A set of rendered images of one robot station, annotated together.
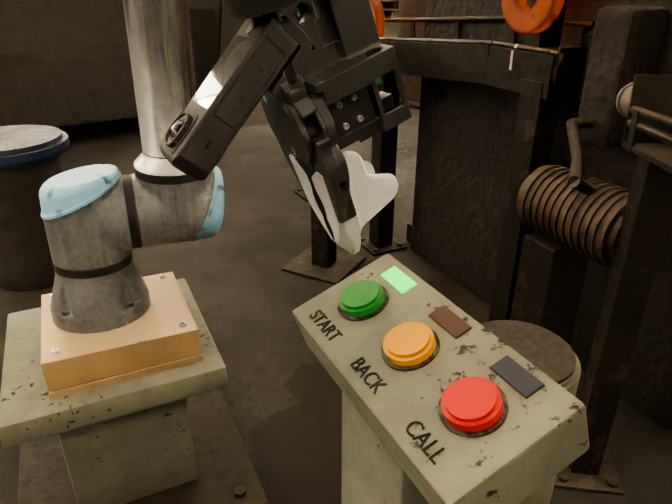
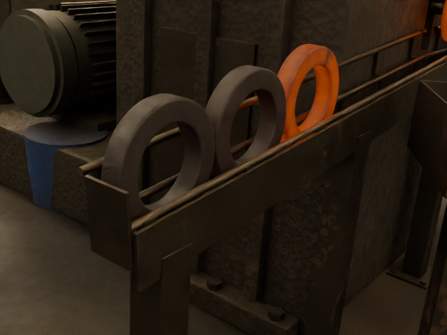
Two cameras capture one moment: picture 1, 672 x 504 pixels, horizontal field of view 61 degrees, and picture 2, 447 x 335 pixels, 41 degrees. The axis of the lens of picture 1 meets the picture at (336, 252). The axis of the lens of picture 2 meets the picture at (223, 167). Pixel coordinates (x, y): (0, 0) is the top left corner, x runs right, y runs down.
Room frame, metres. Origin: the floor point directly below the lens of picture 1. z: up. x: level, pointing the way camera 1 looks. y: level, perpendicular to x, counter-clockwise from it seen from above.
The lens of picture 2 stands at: (2.52, 0.75, 0.95)
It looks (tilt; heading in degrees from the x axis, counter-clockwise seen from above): 21 degrees down; 243
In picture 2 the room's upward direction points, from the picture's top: 4 degrees clockwise
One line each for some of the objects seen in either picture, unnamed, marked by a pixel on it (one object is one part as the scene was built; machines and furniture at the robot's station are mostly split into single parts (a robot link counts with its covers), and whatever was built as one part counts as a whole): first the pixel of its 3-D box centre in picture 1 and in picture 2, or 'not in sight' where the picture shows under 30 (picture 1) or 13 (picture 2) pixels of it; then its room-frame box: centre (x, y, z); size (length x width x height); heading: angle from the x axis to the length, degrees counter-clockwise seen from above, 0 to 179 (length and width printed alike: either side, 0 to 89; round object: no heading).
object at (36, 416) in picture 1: (111, 347); not in sight; (0.80, 0.38, 0.28); 0.32 x 0.32 x 0.04; 25
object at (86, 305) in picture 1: (97, 282); not in sight; (0.81, 0.38, 0.41); 0.15 x 0.15 x 0.10
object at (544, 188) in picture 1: (561, 309); not in sight; (0.94, -0.44, 0.27); 0.22 x 0.13 x 0.53; 27
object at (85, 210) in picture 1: (90, 213); not in sight; (0.81, 0.38, 0.52); 0.13 x 0.12 x 0.14; 111
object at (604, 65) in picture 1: (620, 76); not in sight; (1.10, -0.53, 0.68); 0.11 x 0.08 x 0.24; 117
